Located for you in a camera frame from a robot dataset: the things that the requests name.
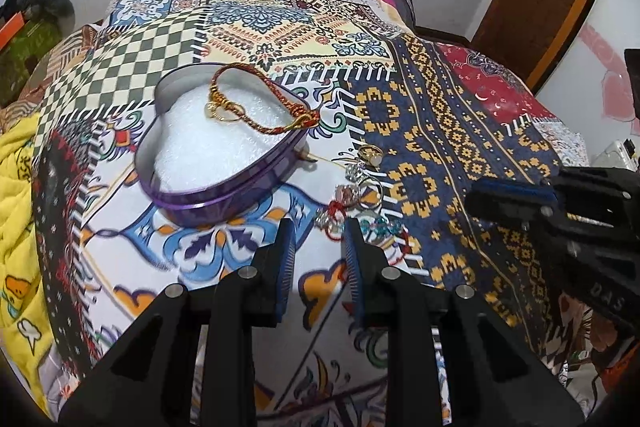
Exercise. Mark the white cabinet with pink flowers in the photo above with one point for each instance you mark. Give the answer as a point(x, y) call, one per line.
point(595, 57)

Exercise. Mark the thin gold pin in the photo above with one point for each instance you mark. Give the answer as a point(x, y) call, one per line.
point(309, 155)

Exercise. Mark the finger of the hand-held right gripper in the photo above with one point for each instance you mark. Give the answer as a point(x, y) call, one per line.
point(515, 202)

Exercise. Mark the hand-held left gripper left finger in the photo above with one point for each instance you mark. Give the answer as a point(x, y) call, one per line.
point(286, 252)

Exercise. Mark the gold rings cluster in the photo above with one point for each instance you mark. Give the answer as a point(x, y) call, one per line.
point(225, 112)

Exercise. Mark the yellow cartoon blanket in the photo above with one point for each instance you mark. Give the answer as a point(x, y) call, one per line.
point(20, 207)

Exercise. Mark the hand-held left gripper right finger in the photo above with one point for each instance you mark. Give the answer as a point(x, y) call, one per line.
point(354, 257)

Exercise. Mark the colourful patchwork blanket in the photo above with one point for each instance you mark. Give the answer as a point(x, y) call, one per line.
point(440, 117)

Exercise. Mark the dark bag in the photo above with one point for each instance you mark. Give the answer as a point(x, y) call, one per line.
point(407, 7)

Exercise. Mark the purple heart-shaped tin box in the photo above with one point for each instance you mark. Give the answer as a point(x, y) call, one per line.
point(220, 199)

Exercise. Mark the green cloth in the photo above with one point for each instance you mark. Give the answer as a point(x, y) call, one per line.
point(35, 32)

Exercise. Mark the small white appliance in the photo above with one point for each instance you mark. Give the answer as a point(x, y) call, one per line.
point(617, 152)

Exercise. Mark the white foam padding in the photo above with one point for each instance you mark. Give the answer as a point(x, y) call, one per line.
point(215, 147)

